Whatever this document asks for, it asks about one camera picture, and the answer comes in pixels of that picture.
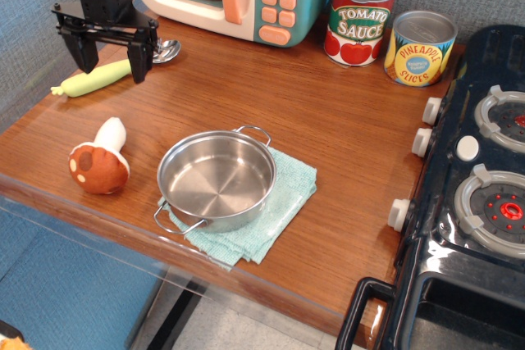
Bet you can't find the teal folded cloth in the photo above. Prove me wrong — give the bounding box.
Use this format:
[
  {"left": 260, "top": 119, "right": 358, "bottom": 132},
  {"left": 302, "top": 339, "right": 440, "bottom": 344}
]
[{"left": 157, "top": 146, "right": 318, "bottom": 266}]

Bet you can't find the tomato sauce can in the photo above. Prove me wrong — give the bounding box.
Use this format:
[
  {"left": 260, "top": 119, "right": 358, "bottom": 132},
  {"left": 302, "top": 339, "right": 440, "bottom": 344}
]
[{"left": 324, "top": 0, "right": 395, "bottom": 66}]

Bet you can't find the black toy stove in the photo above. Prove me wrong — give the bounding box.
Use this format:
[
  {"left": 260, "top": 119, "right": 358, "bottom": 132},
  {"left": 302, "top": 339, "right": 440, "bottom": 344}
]
[{"left": 336, "top": 25, "right": 524, "bottom": 349}]

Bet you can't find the plush brown mushroom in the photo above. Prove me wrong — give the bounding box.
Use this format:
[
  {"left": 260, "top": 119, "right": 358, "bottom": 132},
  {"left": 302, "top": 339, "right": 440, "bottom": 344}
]
[{"left": 68, "top": 117, "right": 130, "bottom": 194}]

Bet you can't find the pineapple slices can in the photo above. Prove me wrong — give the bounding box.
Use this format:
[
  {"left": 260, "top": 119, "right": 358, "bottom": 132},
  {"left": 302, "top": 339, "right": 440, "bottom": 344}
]
[{"left": 384, "top": 11, "right": 458, "bottom": 87}]

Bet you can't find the orange plush toy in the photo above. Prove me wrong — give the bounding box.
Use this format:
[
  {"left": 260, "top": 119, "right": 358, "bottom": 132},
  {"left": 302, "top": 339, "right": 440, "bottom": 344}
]
[{"left": 0, "top": 337, "right": 32, "bottom": 350}]

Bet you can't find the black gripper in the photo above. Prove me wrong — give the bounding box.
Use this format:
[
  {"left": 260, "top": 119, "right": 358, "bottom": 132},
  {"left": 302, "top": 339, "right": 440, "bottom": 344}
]
[{"left": 52, "top": 0, "right": 158, "bottom": 84}]

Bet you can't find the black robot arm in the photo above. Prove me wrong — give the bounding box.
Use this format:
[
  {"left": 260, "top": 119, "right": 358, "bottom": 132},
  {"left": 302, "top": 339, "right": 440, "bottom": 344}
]
[{"left": 52, "top": 0, "right": 158, "bottom": 83}]

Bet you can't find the silver steel pot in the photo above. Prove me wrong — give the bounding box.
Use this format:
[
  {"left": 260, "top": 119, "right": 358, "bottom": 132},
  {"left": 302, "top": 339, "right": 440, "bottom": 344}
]
[{"left": 153, "top": 125, "right": 277, "bottom": 235}]

